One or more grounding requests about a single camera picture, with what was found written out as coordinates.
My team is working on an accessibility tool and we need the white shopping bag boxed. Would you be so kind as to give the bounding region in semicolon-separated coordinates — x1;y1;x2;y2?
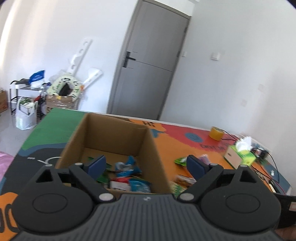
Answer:
15;97;38;131

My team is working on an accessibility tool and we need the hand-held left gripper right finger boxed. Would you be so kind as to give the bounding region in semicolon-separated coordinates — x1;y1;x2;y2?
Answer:
177;155;272;204

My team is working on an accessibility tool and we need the bread packet with green label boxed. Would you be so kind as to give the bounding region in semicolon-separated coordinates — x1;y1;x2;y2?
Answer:
171;175;197;197

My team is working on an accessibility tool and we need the yellow tape roll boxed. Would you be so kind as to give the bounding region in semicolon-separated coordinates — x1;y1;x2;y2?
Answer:
209;126;224;141

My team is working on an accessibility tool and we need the orange printed cardboard box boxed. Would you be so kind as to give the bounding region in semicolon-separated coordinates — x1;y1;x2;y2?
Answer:
0;89;8;114

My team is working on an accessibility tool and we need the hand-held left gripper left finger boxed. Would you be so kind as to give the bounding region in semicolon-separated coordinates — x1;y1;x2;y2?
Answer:
22;155;116;204

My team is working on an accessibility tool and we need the short white board with holes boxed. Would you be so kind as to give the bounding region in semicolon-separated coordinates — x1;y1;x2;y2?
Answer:
82;67;102;87

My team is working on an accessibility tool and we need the grey door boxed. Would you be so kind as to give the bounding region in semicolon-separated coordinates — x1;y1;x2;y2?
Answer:
107;0;192;121

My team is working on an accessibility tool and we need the pink blanket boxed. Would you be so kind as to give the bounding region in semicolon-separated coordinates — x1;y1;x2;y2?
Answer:
0;151;15;183

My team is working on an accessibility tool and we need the red and white snack packet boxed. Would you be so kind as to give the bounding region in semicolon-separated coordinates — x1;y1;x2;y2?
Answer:
110;178;130;191

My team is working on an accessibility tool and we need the black cable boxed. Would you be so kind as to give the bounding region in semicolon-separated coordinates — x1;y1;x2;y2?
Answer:
266;152;280;183
221;130;240;142

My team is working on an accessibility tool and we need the blue plastic bag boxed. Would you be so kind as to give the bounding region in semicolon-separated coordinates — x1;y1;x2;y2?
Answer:
29;70;45;87

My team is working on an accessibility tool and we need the green tissue box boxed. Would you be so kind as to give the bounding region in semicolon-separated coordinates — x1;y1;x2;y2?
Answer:
223;136;257;169

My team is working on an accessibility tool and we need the crinkled green snack packet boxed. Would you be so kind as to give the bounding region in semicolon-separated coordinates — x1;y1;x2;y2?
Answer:
174;156;189;167

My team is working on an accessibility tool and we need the black shoe rack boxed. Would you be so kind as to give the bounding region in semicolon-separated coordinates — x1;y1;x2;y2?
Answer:
9;80;47;121

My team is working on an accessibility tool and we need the black door handle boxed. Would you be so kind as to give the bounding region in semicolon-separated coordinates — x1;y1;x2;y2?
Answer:
123;51;136;68

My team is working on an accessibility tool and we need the small blue white snack packet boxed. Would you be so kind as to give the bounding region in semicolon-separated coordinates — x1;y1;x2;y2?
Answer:
128;178;152;193

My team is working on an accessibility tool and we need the tall white board with holes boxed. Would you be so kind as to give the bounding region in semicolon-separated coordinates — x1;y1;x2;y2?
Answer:
68;38;93;77

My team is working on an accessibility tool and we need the black charger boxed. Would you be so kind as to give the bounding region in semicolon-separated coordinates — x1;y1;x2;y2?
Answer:
254;148;269;159

